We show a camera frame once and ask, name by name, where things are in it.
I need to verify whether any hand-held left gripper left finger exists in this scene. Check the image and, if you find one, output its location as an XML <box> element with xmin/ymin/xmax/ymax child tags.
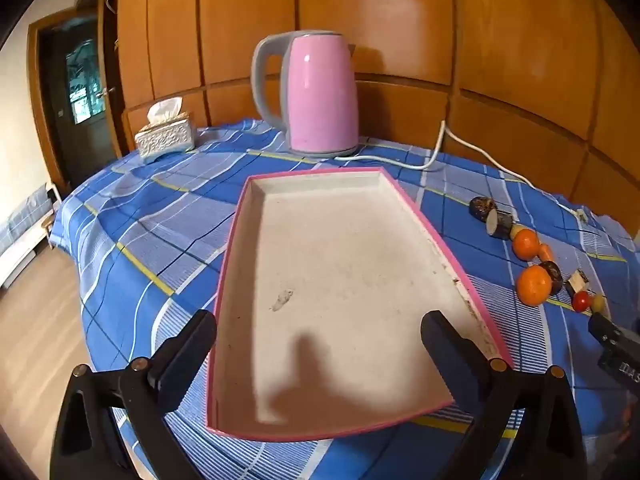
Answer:
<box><xmin>52</xmin><ymin>310</ymin><xmax>218</xmax><ymax>480</ymax></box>

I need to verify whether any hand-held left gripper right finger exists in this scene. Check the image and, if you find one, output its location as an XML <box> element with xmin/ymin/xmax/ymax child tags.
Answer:
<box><xmin>420</xmin><ymin>310</ymin><xmax>588</xmax><ymax>480</ymax></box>

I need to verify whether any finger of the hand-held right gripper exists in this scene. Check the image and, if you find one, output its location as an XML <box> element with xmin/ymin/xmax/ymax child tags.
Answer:
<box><xmin>588</xmin><ymin>312</ymin><xmax>640</xmax><ymax>356</ymax></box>

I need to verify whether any small dark-skinned sugarcane piece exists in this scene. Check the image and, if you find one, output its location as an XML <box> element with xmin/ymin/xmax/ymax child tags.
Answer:
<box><xmin>565</xmin><ymin>269</ymin><xmax>591</xmax><ymax>297</ymax></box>

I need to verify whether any small dark water chestnut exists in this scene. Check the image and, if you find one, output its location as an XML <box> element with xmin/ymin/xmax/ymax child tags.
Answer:
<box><xmin>539</xmin><ymin>261</ymin><xmax>565</xmax><ymax>296</ymax></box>

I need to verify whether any orange tangerine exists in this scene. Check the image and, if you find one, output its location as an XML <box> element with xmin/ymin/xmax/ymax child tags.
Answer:
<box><xmin>516</xmin><ymin>265</ymin><xmax>554</xmax><ymax>307</ymax></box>
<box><xmin>511</xmin><ymin>228</ymin><xmax>542</xmax><ymax>262</ymax></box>

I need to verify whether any pink-rimmed white tray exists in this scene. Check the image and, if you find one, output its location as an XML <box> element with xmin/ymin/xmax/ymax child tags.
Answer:
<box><xmin>204</xmin><ymin>167</ymin><xmax>513</xmax><ymax>443</ymax></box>

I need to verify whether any large dark-skinned sugarcane piece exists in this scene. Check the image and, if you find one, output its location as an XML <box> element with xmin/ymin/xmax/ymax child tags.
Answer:
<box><xmin>485</xmin><ymin>209</ymin><xmax>516</xmax><ymax>237</ymax></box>

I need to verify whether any large dark water chestnut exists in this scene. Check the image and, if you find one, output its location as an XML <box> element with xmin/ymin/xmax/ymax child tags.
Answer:
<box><xmin>469</xmin><ymin>196</ymin><xmax>498</xmax><ymax>221</ymax></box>

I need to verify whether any blue plaid tablecloth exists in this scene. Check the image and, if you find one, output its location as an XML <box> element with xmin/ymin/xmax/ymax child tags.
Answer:
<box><xmin>49</xmin><ymin>119</ymin><xmax>640</xmax><ymax>480</ymax></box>

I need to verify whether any white bench with plaid cushion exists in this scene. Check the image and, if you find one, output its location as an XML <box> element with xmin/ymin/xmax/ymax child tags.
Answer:
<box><xmin>0</xmin><ymin>182</ymin><xmax>56</xmax><ymax>288</ymax></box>

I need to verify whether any silver embossed tissue box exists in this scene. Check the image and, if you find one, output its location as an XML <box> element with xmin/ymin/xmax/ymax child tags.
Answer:
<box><xmin>134</xmin><ymin>97</ymin><xmax>196</xmax><ymax>163</ymax></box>

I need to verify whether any dark wooden door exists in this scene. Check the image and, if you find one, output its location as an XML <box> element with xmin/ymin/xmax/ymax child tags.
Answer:
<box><xmin>27</xmin><ymin>7</ymin><xmax>123</xmax><ymax>196</ymax></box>

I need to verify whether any pink electric kettle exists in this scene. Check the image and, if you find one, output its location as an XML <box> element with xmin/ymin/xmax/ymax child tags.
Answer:
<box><xmin>251</xmin><ymin>31</ymin><xmax>360</xmax><ymax>157</ymax></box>

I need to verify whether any wooden wardrobe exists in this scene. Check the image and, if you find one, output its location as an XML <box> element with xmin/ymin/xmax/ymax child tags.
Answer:
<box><xmin>97</xmin><ymin>0</ymin><xmax>640</xmax><ymax>241</ymax></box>

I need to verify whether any white power cord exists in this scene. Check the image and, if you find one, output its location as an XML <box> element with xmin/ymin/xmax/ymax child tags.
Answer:
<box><xmin>334</xmin><ymin>121</ymin><xmax>590</xmax><ymax>222</ymax></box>

